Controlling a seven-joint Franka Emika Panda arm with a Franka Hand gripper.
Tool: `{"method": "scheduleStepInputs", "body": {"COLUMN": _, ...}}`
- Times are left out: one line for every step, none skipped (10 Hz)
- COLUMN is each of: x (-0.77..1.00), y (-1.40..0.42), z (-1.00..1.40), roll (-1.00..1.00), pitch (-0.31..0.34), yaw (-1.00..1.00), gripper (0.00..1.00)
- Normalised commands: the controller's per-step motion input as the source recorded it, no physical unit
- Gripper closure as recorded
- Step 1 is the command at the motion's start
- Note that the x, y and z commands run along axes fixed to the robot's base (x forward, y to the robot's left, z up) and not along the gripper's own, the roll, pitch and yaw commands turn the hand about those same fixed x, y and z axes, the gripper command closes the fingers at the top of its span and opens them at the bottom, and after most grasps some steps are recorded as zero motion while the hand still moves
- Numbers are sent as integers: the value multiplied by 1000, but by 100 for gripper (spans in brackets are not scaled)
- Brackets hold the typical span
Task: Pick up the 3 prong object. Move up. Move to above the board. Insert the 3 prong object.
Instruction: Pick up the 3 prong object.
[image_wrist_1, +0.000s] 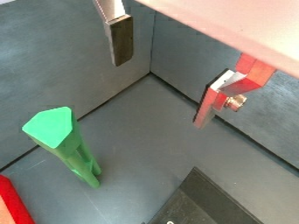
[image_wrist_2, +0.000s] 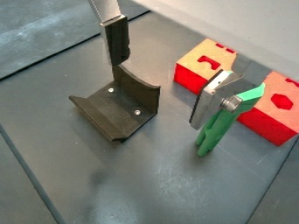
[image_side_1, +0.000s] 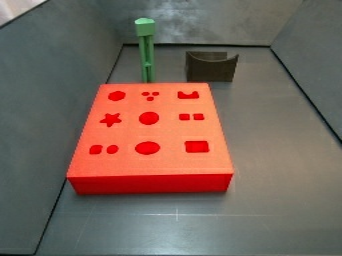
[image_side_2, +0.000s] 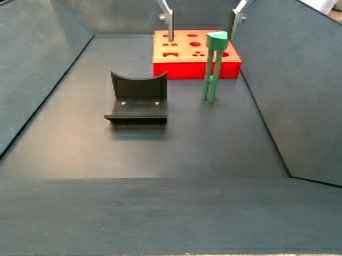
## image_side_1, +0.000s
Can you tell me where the red shape-sorter board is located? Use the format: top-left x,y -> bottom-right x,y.
67,83 -> 234,195

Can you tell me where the black curved holder block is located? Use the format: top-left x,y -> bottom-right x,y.
186,51 -> 239,82

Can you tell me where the green three-prong peg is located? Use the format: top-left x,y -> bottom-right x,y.
135,18 -> 155,83

